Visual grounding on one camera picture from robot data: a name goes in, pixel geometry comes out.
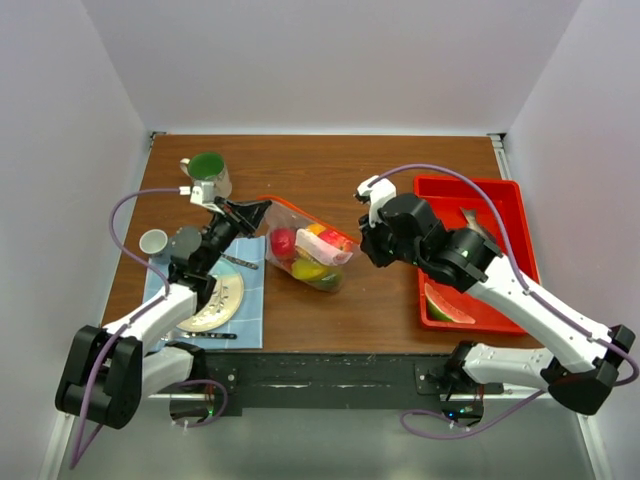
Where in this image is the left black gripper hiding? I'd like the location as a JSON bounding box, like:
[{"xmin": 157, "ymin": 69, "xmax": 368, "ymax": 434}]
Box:
[{"xmin": 199, "ymin": 196, "xmax": 269, "ymax": 272}]

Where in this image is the red pomegranate fruit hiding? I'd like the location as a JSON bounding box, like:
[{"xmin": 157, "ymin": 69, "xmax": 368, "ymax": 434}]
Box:
[{"xmin": 269, "ymin": 228, "xmax": 296, "ymax": 260}]

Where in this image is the orange peach fruit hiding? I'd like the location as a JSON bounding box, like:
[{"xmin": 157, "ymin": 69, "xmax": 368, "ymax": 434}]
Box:
[{"xmin": 305, "ymin": 224, "xmax": 326, "ymax": 236}]

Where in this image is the clear zip top bag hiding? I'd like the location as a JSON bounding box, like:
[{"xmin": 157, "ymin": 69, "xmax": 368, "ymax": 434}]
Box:
[{"xmin": 263, "ymin": 195, "xmax": 360, "ymax": 290}]

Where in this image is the yellow star fruit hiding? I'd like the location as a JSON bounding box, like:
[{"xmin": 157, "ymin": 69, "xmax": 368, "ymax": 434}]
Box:
[{"xmin": 291, "ymin": 258, "xmax": 329, "ymax": 282}]

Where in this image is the red apple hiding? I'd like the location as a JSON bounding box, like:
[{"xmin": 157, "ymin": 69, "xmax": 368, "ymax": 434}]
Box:
[{"xmin": 318, "ymin": 229, "xmax": 353, "ymax": 252}]

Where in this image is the yellow green mango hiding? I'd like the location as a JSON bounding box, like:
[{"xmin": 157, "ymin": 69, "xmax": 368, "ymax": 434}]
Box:
[{"xmin": 311, "ymin": 271, "xmax": 344, "ymax": 293}]

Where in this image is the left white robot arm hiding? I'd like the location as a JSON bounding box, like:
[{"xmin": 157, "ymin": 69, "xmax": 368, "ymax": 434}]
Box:
[{"xmin": 54, "ymin": 197, "xmax": 272, "ymax": 429}]

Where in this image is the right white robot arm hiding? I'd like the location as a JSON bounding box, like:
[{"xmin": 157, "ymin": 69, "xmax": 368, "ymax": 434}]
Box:
[{"xmin": 357, "ymin": 193, "xmax": 635, "ymax": 415}]

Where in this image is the metal spoon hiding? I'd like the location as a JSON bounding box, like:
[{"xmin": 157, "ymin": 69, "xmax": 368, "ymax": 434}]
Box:
[{"xmin": 221, "ymin": 254, "xmax": 259, "ymax": 270}]

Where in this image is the green floral mug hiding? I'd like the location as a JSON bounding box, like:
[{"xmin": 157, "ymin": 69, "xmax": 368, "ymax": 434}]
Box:
[{"xmin": 179, "ymin": 152, "xmax": 232, "ymax": 198}]

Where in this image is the grey toy fish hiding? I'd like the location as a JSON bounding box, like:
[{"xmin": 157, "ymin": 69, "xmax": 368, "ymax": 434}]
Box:
[{"xmin": 460, "ymin": 208, "xmax": 488, "ymax": 237}]

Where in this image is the watermelon slice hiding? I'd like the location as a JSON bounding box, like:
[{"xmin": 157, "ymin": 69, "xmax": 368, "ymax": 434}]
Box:
[{"xmin": 424, "ymin": 283, "xmax": 475, "ymax": 324}]

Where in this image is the cream ceramic plate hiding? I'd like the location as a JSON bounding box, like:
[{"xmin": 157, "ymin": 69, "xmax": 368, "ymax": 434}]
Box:
[{"xmin": 177, "ymin": 259, "xmax": 245, "ymax": 333}]

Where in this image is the blue grey small cup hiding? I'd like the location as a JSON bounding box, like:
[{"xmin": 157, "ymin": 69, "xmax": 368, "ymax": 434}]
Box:
[{"xmin": 150, "ymin": 239, "xmax": 171, "ymax": 263}]

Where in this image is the small white cup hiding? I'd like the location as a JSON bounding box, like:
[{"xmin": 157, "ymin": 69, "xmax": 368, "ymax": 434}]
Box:
[{"xmin": 138, "ymin": 229, "xmax": 169, "ymax": 258}]

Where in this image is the blue placemat cloth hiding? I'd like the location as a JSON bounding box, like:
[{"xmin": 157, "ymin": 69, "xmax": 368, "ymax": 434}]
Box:
[{"xmin": 151, "ymin": 237, "xmax": 266, "ymax": 351}]

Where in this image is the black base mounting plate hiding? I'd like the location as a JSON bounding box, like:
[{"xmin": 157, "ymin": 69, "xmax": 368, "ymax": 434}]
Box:
[{"xmin": 205, "ymin": 351, "xmax": 480, "ymax": 416}]

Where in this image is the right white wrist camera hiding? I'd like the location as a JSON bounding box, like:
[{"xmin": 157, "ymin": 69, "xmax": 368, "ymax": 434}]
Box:
[{"xmin": 355, "ymin": 175, "xmax": 397, "ymax": 227}]

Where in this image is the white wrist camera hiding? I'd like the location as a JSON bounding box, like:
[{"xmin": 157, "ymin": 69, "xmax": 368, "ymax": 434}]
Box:
[
  {"xmin": 355, "ymin": 175, "xmax": 397, "ymax": 227},
  {"xmin": 190, "ymin": 180, "xmax": 217, "ymax": 206}
]

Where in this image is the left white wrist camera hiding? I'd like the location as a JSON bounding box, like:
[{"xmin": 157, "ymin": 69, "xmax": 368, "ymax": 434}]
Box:
[{"xmin": 190, "ymin": 180, "xmax": 217, "ymax": 206}]

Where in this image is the black handled knife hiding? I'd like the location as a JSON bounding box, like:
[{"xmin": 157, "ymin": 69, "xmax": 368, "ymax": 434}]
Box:
[{"xmin": 161, "ymin": 330, "xmax": 238, "ymax": 342}]

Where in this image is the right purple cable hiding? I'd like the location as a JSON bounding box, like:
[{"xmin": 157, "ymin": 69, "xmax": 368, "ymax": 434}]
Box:
[{"xmin": 377, "ymin": 163, "xmax": 640, "ymax": 440}]

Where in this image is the purple cable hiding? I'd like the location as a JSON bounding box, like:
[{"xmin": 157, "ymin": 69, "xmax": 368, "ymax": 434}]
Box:
[
  {"xmin": 67, "ymin": 187, "xmax": 229, "ymax": 470},
  {"xmin": 377, "ymin": 163, "xmax": 640, "ymax": 440}
]

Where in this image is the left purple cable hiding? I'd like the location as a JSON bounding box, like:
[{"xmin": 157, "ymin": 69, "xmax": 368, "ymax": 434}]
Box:
[{"xmin": 67, "ymin": 187, "xmax": 229, "ymax": 470}]

